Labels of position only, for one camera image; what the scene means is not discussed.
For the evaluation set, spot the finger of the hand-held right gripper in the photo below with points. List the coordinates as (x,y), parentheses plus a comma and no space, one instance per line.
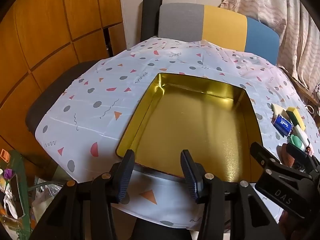
(300,155)
(263,155)

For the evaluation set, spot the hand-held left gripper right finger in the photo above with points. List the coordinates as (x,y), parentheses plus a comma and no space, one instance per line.
(190,180)

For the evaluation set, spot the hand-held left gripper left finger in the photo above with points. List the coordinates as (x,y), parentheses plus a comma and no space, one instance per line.
(125,180)

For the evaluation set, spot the pink satin scrunchie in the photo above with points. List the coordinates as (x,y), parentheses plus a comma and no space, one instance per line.
(310,151)

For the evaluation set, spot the pink towel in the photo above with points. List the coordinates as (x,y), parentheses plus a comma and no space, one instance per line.
(287,155)

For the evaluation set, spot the white foam sponge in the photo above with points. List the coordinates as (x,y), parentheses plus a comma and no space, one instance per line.
(302,135)

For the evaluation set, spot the blue tissue pack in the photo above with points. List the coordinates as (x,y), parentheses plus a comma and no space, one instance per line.
(282,125)

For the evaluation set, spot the yellow green scouring sponge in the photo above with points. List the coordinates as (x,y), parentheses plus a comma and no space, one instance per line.
(297,118)

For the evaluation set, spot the beige cloth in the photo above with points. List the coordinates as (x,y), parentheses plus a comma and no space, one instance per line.
(277,109)

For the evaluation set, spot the gold tin box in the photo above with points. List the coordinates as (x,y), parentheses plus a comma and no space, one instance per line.
(195,120)

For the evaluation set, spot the clear plastic bag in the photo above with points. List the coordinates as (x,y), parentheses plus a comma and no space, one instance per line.
(45,197)

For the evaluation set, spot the patterned white tablecloth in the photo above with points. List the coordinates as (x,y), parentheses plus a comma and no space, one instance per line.
(100,92)

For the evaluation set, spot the green carton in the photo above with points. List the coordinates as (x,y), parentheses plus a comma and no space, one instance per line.
(21,192)

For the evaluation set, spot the dark grey chair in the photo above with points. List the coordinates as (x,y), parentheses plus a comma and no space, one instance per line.
(50,92)

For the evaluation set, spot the grey yellow blue chair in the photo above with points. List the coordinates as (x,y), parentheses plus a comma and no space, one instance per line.
(225,27)

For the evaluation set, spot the pink patterned curtain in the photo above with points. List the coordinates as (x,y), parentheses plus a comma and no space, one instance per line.
(287,17)

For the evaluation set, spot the black rolled mat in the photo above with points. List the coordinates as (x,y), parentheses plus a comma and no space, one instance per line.
(150,17)

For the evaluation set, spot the wooden wardrobe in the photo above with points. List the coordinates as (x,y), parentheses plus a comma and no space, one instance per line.
(50,30)

